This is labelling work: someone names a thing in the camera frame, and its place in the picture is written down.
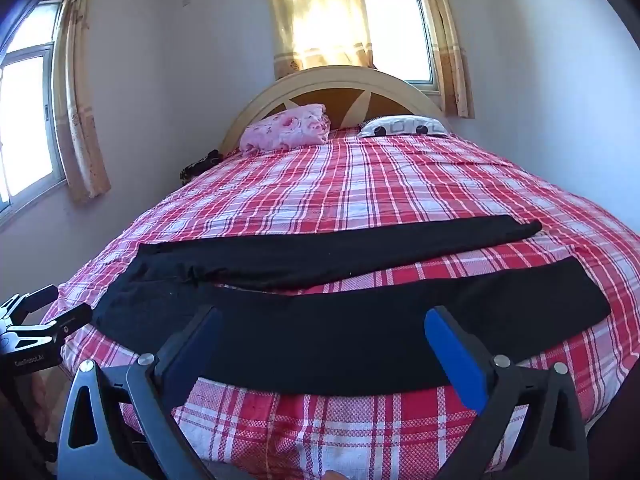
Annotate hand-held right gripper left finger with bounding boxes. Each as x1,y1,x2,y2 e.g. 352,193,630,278
57,305,223,480

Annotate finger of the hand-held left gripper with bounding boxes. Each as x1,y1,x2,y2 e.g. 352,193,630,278
0,285,58,326
7,305,93,348

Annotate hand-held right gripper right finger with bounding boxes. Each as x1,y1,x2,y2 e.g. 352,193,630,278
424,307,591,480

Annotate black pants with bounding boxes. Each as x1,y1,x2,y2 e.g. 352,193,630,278
92,215,612,397

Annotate dark bag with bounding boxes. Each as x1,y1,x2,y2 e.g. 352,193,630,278
180,149,225,183

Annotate red plaid bedsheet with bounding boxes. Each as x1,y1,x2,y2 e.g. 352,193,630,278
40,127,640,480

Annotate side window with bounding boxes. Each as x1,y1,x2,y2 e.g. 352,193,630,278
0,0,68,221

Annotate yellow side window curtain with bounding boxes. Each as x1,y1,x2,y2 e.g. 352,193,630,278
52,0,112,204

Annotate pink floral pillow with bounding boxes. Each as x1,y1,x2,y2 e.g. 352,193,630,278
239,103,331,152

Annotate white patterned pillow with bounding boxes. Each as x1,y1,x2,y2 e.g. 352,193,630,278
357,116,449,138

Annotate cream wooden headboard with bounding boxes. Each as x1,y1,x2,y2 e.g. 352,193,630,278
220,66,451,156

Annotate yellow narrow curtain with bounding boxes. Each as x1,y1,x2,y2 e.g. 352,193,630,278
412,0,476,119

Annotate window behind headboard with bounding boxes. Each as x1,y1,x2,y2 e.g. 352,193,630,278
362,0,441,93

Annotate yellow sunlit curtain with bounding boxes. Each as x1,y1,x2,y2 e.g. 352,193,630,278
262,0,375,81

